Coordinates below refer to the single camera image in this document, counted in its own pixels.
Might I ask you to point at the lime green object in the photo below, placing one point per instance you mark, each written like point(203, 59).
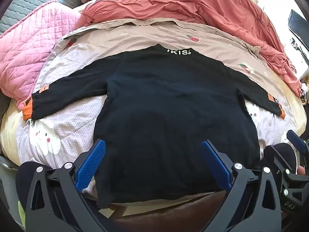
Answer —
point(21, 216)

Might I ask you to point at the printed bed sheet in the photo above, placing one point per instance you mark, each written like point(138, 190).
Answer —
point(72, 130)

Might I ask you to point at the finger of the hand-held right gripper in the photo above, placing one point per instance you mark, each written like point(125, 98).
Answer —
point(295, 139)
point(286, 176)

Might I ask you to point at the person's right hand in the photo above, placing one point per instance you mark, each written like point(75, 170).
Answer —
point(300, 170)

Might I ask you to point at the brown bed frame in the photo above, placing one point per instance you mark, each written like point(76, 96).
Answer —
point(169, 212)

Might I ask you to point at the black sweater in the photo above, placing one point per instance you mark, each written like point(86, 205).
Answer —
point(169, 106)

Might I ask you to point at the salmon red blanket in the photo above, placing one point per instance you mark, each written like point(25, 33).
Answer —
point(181, 2)

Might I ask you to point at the pink quilted blanket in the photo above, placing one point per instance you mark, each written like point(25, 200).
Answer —
point(31, 43)

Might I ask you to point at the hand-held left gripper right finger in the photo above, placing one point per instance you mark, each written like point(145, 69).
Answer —
point(216, 166)

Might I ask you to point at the black monitor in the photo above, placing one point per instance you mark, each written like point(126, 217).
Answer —
point(298, 24)

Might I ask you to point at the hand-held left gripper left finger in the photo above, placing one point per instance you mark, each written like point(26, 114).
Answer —
point(91, 164)

